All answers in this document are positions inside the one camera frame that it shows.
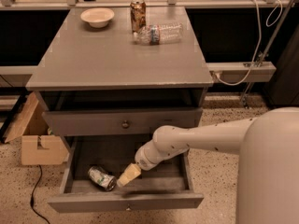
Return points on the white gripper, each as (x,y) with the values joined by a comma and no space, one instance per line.
(144,160)

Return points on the green silver 7up can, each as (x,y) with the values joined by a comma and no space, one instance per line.
(100,177)

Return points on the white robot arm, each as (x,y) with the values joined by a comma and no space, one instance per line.
(268,167)

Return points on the open grey middle drawer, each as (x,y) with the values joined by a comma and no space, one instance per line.
(167,186)

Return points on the closed grey upper drawer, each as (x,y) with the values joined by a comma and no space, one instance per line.
(119,121)

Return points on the grey drawer cabinet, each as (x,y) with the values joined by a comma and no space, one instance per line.
(101,69)

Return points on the brown gold soda can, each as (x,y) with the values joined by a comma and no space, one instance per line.
(138,14)

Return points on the cardboard box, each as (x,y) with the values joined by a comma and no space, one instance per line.
(38,145)

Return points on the clear plastic water bottle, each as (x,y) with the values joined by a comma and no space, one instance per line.
(157,34)

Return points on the white paper bowl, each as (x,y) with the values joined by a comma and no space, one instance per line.
(98,17)

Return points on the grey metal rail beam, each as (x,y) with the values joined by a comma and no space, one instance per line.
(18,76)

